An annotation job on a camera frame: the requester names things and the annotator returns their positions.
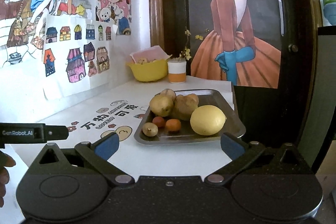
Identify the colored houses drawing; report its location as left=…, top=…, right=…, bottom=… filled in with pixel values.
left=43, top=15, right=117, bottom=100

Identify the girl in dress poster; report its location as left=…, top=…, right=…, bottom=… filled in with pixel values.
left=191, top=0, right=281, bottom=89

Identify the yellow flower twig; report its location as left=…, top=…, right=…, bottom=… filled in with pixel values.
left=179, top=28, right=204, bottom=62

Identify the striped orange melon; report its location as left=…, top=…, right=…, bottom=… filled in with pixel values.
left=186, top=93, right=199, bottom=105

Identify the yellow plastic bowl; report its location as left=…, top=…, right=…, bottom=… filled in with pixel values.
left=126, top=56, right=170, bottom=83

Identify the striped fruit in bowl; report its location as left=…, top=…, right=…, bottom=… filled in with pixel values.
left=137, top=57, right=149, bottom=64

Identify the metal tray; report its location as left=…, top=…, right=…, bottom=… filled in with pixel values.
left=133, top=89, right=247, bottom=146

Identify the small orange kumquat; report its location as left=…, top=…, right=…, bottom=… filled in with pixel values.
left=165, top=119, right=182, bottom=132

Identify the person's left hand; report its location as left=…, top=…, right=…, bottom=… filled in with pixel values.
left=0, top=152, right=16, bottom=207

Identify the yellow lemon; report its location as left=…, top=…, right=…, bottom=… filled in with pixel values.
left=190, top=105, right=227, bottom=136

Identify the white orange cup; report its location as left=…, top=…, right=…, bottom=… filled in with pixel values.
left=167, top=59, right=186, bottom=84

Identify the yellow-green pear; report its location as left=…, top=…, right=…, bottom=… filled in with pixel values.
left=149, top=94, right=174, bottom=117

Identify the small red fruit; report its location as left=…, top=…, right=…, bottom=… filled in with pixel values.
left=152, top=117, right=166, bottom=128

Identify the small brown kiwi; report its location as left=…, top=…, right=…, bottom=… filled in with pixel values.
left=142, top=122, right=158, bottom=137

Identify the wooden frame post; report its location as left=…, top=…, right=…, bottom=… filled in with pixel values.
left=147, top=0, right=165, bottom=50

